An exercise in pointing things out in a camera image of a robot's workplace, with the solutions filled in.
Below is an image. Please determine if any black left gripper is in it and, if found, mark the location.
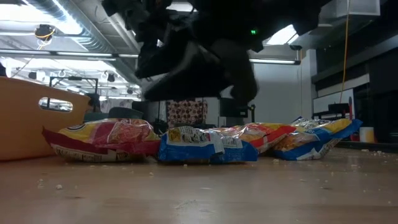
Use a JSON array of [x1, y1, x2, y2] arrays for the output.
[[136, 6, 265, 106]]

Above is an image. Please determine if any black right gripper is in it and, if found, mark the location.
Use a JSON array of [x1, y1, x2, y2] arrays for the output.
[[257, 0, 332, 44]]

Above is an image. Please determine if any blue Maruchan noodle packet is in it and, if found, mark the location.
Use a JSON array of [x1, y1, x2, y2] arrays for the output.
[[157, 126, 259, 165], [273, 117, 364, 161]]

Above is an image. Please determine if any red Maruchan noodle packet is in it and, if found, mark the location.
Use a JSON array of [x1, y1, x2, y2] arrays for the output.
[[42, 118, 161, 163], [214, 122, 298, 154]]

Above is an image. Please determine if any black monitor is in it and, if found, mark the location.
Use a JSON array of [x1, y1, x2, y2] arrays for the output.
[[219, 97, 249, 118]]

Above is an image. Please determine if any red dotted patterned panel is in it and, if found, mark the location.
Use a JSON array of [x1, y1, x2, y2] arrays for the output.
[[165, 98, 208, 128]]

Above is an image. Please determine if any short ceiling light strip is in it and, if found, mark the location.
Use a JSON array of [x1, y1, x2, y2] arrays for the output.
[[248, 58, 301, 65]]

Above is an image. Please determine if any teal plastic bin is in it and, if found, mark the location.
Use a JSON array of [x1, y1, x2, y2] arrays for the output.
[[83, 107, 144, 124]]

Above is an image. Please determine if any long ceiling light strip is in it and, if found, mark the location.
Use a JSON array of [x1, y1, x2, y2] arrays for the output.
[[0, 48, 139, 60]]

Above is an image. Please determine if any white and yellow bucket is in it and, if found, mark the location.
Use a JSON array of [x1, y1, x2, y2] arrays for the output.
[[359, 126, 377, 144]]

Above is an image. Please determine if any yellow plastic bin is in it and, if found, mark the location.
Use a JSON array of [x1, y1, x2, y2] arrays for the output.
[[0, 76, 91, 161]]

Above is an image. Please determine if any yellow hanging cable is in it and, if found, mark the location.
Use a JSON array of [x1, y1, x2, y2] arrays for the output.
[[338, 0, 351, 104]]

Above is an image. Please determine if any silver ceiling duct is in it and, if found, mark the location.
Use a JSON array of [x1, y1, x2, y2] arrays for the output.
[[27, 0, 141, 85]]

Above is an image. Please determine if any black ceiling camera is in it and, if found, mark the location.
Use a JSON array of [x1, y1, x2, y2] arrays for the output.
[[34, 24, 57, 41]]

